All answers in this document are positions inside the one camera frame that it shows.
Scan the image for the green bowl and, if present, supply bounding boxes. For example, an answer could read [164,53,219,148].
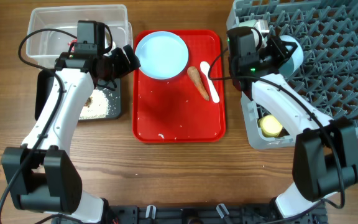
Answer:
[239,19,270,48]

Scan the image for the light blue bowl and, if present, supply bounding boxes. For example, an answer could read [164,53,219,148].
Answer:
[279,35,304,78]

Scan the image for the red snack wrapper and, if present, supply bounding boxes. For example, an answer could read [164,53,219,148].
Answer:
[67,39,77,46]

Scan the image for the yellow cup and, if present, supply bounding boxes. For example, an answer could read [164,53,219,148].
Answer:
[258,114,283,138]

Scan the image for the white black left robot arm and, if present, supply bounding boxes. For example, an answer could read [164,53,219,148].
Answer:
[0,44,140,223]

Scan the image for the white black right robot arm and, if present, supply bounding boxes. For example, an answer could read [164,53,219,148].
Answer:
[227,27,358,220]

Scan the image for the grey dishwasher rack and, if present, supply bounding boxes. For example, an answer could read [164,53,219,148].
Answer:
[226,0,358,135]

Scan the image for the white plastic spoon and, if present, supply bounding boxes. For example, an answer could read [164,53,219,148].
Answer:
[200,61,220,103]

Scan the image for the light blue plate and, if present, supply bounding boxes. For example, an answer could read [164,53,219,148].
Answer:
[135,31,189,80]

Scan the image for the brown food scrap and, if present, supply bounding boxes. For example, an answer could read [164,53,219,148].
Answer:
[84,97,93,108]

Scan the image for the rice pile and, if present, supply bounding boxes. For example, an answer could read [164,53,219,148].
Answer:
[80,88,121,120]

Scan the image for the carrot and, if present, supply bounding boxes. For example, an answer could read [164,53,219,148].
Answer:
[187,66,209,101]

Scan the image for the red serving tray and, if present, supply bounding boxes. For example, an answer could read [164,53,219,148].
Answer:
[132,29,226,144]

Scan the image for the black plastic tray bin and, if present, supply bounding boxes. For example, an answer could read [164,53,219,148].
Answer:
[34,72,122,121]

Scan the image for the clear plastic bin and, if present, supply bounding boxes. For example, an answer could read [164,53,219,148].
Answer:
[25,4,133,68]

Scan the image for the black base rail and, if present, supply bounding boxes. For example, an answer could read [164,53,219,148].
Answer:
[100,203,328,224]

